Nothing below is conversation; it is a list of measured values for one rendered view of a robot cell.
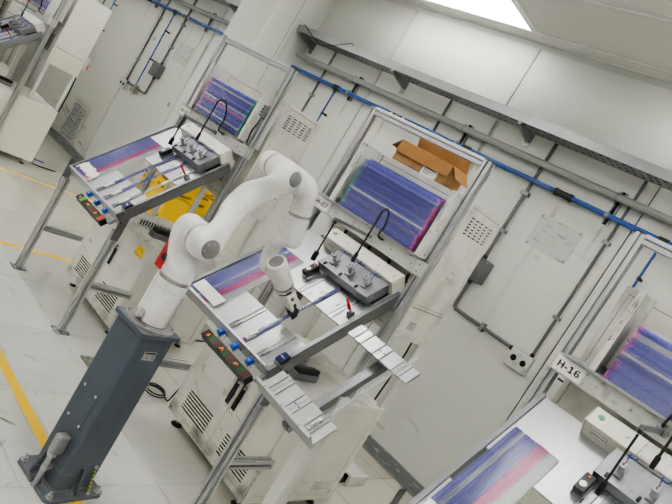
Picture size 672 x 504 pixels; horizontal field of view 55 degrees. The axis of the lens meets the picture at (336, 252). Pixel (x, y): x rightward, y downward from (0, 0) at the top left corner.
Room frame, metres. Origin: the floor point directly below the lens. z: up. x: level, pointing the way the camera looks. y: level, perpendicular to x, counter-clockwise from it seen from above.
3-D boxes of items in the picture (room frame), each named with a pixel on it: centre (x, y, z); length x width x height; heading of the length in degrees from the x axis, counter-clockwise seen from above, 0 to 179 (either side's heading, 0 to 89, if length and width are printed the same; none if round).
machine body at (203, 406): (3.14, -0.15, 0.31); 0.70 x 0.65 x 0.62; 51
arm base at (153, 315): (2.26, 0.45, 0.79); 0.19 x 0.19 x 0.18
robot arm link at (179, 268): (2.28, 0.47, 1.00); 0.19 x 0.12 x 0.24; 45
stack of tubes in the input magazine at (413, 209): (3.01, -0.12, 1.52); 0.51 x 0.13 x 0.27; 51
